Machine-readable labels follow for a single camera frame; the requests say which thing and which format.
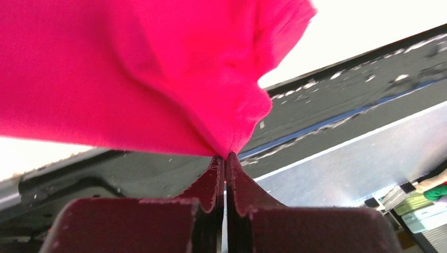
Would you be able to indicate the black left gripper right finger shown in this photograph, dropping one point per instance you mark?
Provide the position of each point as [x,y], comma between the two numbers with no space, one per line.
[257,222]

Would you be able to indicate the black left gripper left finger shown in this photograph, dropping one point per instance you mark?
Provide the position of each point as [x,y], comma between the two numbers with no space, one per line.
[189,222]

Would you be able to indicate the magenta t shirt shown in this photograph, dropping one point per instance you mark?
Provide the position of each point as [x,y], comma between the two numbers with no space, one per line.
[177,77]

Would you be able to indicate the aluminium frame rail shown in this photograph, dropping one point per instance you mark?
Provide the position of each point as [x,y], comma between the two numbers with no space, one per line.
[367,165]

